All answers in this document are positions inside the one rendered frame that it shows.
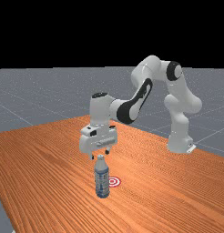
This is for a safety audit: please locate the clear plastic bottle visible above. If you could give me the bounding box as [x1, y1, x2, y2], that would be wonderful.
[94, 154, 111, 199]

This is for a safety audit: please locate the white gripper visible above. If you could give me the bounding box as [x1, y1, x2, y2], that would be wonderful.
[78, 123, 119, 161]

